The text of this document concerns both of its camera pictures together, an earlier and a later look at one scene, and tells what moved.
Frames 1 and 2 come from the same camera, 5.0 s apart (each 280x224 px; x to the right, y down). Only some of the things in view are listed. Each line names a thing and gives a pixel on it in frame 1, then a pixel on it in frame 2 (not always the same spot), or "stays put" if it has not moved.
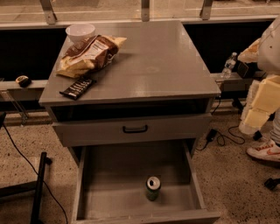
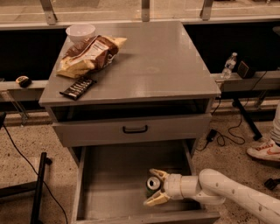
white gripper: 269,53 to 172,185
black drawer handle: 128,131 stays put
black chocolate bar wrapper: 78,87 stays put
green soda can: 152,185 stays put
